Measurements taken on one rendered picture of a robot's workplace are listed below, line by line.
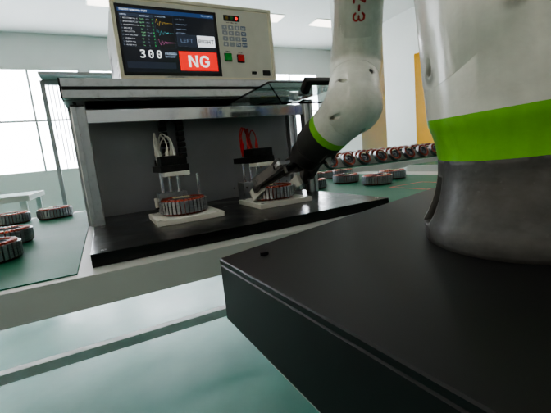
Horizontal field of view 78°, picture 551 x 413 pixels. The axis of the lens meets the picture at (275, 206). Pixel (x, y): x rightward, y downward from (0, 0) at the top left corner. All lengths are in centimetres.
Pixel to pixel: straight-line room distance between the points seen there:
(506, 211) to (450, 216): 4
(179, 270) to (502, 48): 51
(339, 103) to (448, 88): 40
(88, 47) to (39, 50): 75
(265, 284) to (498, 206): 16
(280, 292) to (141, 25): 88
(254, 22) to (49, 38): 663
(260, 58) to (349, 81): 49
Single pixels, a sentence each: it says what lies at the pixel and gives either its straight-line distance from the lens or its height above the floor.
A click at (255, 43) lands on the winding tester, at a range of 111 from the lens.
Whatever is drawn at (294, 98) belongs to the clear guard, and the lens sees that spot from 80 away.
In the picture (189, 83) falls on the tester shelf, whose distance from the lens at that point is 98.
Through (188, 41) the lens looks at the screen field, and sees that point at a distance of 104.
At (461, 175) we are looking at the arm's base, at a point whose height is 87.
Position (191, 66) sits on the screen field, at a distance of 102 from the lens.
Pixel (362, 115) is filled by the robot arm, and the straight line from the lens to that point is 64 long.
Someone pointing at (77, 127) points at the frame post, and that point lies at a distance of 92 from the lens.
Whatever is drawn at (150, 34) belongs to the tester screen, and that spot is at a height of 123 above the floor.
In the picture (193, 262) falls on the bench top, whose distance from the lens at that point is 60.
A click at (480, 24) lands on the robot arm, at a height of 96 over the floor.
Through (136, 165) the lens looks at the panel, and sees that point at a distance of 108.
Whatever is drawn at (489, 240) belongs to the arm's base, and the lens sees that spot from 25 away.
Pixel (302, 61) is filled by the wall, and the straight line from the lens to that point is 885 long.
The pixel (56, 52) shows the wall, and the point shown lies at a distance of 754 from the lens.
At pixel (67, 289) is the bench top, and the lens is 59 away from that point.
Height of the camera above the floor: 90
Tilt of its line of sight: 9 degrees down
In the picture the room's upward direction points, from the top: 6 degrees counter-clockwise
